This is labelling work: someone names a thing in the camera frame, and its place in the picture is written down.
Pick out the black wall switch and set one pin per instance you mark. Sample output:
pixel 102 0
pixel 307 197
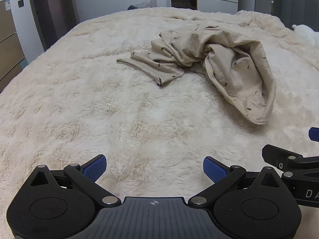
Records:
pixel 21 3

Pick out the cream fluffy blanket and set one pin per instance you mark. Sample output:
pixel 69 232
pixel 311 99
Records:
pixel 99 104

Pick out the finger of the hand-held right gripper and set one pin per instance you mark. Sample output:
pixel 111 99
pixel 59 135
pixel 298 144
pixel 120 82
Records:
pixel 314 134
pixel 274 154

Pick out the tall brown cardboard box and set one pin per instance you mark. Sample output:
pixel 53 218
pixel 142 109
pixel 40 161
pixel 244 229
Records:
pixel 8 42

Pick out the dark brown door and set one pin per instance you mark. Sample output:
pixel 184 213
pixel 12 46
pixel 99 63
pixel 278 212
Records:
pixel 53 5

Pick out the dark blue cloth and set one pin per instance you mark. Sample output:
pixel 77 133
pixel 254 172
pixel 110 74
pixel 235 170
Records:
pixel 132 7

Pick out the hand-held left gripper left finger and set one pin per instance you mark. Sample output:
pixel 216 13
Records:
pixel 94 169

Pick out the clear plastic bag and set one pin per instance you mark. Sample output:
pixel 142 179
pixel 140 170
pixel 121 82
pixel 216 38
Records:
pixel 147 3

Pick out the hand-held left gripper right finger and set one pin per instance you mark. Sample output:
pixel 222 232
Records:
pixel 214 170

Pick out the beige printed pajama shirt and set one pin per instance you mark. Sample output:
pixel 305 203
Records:
pixel 231 67

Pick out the white plush toy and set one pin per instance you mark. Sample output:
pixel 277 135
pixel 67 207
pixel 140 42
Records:
pixel 307 33

